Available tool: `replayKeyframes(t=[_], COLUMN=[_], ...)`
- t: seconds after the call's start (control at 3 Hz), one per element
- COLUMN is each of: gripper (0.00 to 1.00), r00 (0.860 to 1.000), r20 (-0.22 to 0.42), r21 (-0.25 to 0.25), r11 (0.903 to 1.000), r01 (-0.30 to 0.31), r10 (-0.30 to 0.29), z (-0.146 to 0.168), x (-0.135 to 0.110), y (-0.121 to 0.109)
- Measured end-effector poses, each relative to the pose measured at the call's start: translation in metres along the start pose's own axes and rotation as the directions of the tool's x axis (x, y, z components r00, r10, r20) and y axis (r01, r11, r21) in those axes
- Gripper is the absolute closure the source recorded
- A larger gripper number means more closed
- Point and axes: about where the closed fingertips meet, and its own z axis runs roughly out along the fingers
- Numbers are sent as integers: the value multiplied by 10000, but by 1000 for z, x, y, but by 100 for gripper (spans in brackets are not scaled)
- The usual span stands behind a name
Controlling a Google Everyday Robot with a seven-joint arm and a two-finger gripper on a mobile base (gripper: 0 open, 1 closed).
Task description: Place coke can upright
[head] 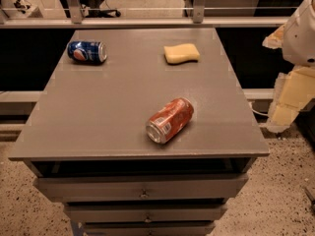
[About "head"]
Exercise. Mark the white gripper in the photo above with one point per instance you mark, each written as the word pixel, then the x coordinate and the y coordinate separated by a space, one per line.
pixel 301 36

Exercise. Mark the red coke can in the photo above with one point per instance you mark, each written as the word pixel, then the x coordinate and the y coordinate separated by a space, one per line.
pixel 170 120

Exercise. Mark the blue pepsi can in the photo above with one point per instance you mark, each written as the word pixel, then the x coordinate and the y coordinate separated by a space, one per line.
pixel 87 51

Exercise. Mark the yellow sponge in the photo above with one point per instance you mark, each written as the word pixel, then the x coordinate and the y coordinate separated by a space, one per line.
pixel 181 53

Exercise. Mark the top grey drawer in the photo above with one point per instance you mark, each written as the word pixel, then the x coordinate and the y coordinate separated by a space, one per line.
pixel 141 188

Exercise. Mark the grey drawer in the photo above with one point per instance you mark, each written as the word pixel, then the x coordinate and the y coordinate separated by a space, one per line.
pixel 141 188
pixel 181 228
pixel 146 213

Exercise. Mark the grey drawer cabinet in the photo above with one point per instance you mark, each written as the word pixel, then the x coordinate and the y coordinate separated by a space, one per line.
pixel 90 121

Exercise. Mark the middle grey drawer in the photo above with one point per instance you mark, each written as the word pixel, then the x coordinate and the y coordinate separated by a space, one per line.
pixel 146 213

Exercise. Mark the metal railing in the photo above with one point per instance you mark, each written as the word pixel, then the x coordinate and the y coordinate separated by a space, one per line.
pixel 32 18

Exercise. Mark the bottom grey drawer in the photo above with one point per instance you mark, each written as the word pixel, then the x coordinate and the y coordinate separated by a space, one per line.
pixel 181 228

